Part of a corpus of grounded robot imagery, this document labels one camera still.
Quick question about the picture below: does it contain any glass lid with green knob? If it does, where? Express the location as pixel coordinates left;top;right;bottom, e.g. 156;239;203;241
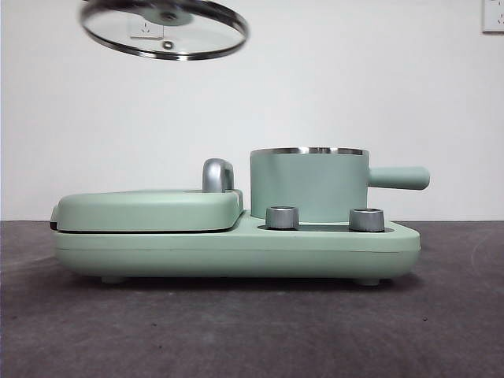
80;0;251;63

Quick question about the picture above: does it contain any silver control knob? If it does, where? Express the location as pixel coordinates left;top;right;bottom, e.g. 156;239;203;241
265;205;300;231
348;207;386;233

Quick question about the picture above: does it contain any mint green breakfast machine base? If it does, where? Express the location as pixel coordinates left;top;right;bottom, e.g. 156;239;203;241
53;208;422;285

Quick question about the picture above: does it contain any chrome griddle cover handle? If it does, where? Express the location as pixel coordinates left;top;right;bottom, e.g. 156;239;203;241
202;157;238;195

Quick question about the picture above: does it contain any mint green pot with handle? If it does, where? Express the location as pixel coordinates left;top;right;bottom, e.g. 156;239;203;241
249;146;432;224

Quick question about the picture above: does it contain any white wall socket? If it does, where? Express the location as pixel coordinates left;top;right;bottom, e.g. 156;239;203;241
482;0;504;35

